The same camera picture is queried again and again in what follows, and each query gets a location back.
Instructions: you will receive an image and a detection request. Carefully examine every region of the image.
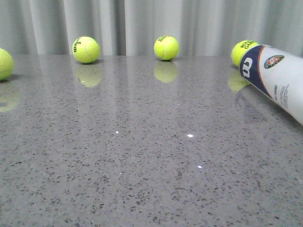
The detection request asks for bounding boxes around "white blue tennis ball can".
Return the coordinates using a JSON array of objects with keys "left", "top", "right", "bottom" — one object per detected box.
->
[{"left": 239, "top": 45, "right": 303, "bottom": 124}]

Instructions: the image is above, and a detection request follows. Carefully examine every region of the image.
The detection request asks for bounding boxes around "centre yellow tennis ball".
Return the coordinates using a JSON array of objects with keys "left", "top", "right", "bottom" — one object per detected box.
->
[{"left": 154, "top": 36, "right": 179, "bottom": 61}]

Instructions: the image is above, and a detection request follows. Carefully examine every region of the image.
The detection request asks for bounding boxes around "yellow Wilson tennis ball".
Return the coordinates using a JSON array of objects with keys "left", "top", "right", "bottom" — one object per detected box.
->
[{"left": 72, "top": 36, "right": 100, "bottom": 63}]

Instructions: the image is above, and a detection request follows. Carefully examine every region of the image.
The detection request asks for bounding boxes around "right yellow tennis ball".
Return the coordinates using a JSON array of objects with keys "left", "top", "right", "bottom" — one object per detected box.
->
[{"left": 231, "top": 40, "right": 259, "bottom": 67}]

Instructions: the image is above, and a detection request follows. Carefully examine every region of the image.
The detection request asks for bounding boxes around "far left yellow tennis ball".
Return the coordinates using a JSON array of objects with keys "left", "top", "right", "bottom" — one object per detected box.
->
[{"left": 0, "top": 48, "right": 14, "bottom": 81}]

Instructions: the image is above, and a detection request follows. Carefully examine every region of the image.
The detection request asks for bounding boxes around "grey pleated curtain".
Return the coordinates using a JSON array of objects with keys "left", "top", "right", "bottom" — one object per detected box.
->
[{"left": 0, "top": 0, "right": 303, "bottom": 56}]

